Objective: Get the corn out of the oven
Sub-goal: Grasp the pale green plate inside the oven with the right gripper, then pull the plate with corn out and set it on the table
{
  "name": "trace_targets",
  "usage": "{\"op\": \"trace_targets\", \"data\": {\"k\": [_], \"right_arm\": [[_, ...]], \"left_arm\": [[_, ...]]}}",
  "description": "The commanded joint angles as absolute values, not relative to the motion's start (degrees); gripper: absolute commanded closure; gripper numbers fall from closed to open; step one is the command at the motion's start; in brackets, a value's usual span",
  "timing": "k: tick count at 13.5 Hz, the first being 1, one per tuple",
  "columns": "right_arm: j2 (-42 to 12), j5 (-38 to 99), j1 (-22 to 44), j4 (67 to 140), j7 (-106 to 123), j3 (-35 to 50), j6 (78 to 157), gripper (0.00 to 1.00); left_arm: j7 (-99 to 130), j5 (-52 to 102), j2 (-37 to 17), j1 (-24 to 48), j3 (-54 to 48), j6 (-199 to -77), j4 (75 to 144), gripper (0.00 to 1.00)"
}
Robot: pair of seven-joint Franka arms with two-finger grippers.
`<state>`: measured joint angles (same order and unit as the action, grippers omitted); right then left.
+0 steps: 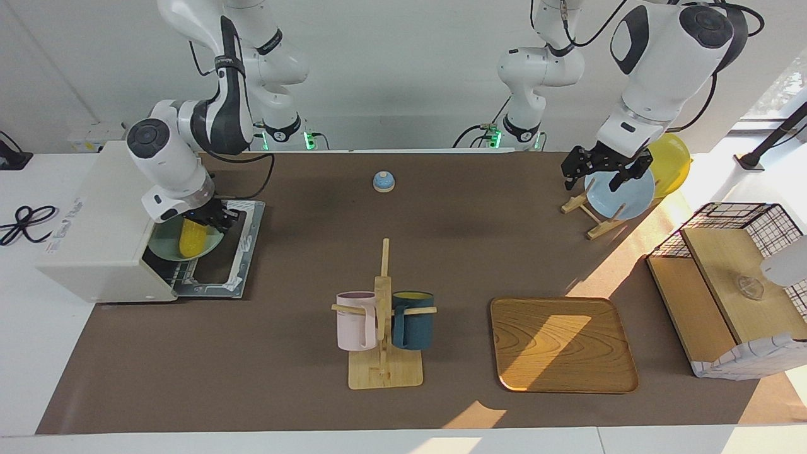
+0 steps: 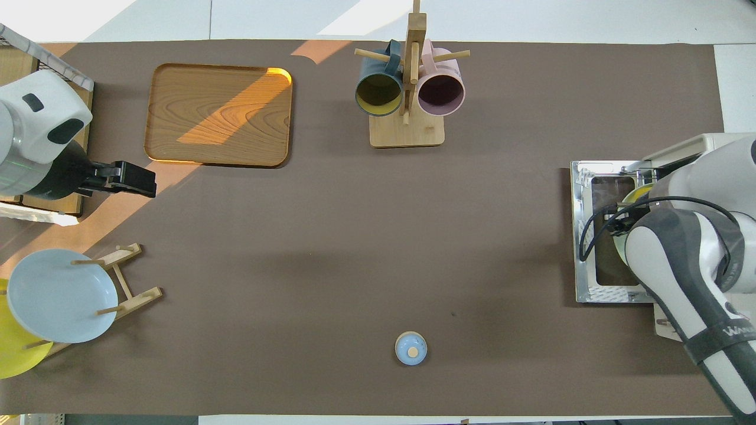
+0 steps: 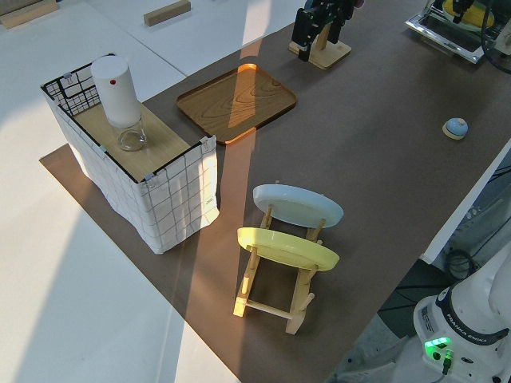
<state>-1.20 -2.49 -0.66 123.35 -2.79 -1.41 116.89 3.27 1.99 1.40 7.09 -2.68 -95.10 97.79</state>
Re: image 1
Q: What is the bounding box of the white wall box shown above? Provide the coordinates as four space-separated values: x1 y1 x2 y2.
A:
68 122 127 153

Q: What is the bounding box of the black wire basket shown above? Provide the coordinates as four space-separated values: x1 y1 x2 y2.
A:
647 202 807 322

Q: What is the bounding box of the yellow plate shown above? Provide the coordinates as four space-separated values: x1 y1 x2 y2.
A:
646 133 692 199

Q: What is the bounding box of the white checked cloth liner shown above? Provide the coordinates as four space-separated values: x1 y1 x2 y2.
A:
690 332 807 381

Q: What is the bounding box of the white rounded device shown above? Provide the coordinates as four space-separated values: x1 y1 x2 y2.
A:
760 235 807 288

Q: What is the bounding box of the wooden mug tree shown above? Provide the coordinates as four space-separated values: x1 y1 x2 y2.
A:
332 238 438 390

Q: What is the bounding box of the light blue plate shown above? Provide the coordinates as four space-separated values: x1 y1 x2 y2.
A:
584 161 656 221

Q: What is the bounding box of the black stand with rod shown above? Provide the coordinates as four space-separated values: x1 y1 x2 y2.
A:
734 101 807 172

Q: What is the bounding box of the glass oven door with handle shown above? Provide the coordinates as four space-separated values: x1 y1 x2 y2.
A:
173 199 266 300

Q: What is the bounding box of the brown table mat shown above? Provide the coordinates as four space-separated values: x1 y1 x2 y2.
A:
36 151 807 436

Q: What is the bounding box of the wooden plate rack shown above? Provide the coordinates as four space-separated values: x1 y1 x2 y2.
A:
560 178 628 240

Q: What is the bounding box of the dark blue mug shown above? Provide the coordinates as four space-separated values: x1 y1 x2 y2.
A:
392 291 435 351

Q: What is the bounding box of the mint green plate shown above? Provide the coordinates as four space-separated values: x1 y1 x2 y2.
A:
148 218 225 261

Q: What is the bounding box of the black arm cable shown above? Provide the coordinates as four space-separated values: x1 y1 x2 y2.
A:
189 38 276 201
531 0 767 134

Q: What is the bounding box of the wooden serving tray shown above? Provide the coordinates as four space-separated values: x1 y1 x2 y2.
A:
490 297 639 394

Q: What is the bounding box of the white toaster oven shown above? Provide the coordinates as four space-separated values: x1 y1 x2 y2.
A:
36 140 218 303

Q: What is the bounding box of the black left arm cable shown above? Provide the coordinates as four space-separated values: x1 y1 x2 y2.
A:
531 0 767 134

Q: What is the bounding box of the yellow corn cob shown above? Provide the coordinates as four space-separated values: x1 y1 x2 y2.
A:
178 218 207 258

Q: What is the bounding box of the wooden shelf box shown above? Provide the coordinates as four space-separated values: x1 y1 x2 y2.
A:
647 227 807 378

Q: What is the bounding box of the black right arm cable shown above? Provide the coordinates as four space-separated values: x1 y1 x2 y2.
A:
189 38 276 201

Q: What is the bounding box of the oven wire rack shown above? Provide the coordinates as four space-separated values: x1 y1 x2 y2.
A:
154 257 204 286

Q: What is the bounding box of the pink mug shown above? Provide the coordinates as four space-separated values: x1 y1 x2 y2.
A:
336 291 378 352

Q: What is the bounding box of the black desk object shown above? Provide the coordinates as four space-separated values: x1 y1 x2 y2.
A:
0 131 33 171

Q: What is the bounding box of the black base cable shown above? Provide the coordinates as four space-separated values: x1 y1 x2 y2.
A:
453 95 513 149

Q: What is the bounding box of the coiled black cable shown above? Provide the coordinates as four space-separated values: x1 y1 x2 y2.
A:
0 205 59 247

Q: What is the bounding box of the small clear glass item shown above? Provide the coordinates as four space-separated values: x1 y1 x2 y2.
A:
734 276 765 301

